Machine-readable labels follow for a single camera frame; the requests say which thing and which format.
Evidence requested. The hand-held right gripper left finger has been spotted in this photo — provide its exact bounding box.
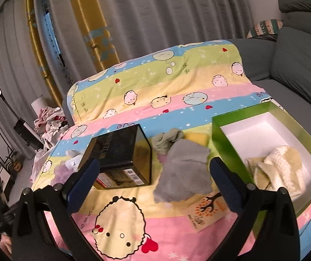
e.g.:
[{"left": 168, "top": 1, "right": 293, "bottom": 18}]
[{"left": 11, "top": 158, "right": 102, "bottom": 261}]

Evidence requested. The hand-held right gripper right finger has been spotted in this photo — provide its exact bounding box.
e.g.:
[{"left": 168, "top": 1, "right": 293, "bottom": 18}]
[{"left": 209, "top": 157, "right": 300, "bottom": 261}]

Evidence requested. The green cardboard box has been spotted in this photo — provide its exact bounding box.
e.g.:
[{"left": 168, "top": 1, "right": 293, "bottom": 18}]
[{"left": 212, "top": 101, "right": 311, "bottom": 237}]

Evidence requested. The grey cloth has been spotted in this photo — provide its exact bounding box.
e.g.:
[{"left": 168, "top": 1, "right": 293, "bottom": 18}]
[{"left": 153, "top": 139, "right": 213, "bottom": 204}]

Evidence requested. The purple and white plush toy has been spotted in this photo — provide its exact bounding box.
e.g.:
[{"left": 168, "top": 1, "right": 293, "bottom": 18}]
[{"left": 51, "top": 149, "right": 84, "bottom": 187}]

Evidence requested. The paper card with tree print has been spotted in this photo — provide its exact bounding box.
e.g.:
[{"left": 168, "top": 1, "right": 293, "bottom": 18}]
[{"left": 189, "top": 193, "right": 239, "bottom": 233}]

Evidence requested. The black and gold tin box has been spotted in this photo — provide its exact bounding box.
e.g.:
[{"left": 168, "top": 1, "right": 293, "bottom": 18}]
[{"left": 77, "top": 124, "right": 153, "bottom": 190}]

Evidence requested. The yellow cloth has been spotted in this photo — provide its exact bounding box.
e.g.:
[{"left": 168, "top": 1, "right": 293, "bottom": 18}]
[{"left": 184, "top": 133, "right": 212, "bottom": 149}]

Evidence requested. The cream knitted cloth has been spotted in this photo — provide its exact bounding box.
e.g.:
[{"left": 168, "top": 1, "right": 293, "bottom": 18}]
[{"left": 245, "top": 145, "right": 307, "bottom": 196}]

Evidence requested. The potted plant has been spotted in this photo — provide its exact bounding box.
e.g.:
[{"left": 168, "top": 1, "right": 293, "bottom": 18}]
[{"left": 5, "top": 149, "right": 23, "bottom": 172}]

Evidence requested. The pile of clothes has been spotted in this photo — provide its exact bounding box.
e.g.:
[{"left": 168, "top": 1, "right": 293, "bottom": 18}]
[{"left": 33, "top": 107, "right": 70, "bottom": 149}]

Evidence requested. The olive green sock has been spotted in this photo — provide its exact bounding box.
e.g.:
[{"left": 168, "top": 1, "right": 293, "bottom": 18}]
[{"left": 151, "top": 128, "right": 184, "bottom": 154}]

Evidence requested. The black stick vacuum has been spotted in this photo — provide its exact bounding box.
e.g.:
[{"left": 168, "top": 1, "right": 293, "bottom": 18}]
[{"left": 0, "top": 85, "right": 43, "bottom": 150}]

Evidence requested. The white box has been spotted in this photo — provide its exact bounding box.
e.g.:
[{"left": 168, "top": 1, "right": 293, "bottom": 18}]
[{"left": 31, "top": 95, "right": 46, "bottom": 115}]

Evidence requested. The cartoon printed blanket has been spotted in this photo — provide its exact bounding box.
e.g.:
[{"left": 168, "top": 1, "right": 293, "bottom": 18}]
[{"left": 30, "top": 39, "right": 311, "bottom": 261}]

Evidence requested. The grey sofa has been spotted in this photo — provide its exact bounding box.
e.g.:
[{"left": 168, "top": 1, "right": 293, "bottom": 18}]
[{"left": 62, "top": 0, "right": 311, "bottom": 127}]

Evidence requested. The striped pillow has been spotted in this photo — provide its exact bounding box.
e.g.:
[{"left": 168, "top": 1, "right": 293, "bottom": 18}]
[{"left": 246, "top": 19, "right": 284, "bottom": 39}]

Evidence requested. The yellow patterned curtain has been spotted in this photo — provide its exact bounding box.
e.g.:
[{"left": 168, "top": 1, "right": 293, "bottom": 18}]
[{"left": 25, "top": 0, "right": 120, "bottom": 106}]

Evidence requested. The grey curtain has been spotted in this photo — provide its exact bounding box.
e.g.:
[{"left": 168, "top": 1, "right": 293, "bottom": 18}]
[{"left": 0, "top": 0, "right": 254, "bottom": 153}]

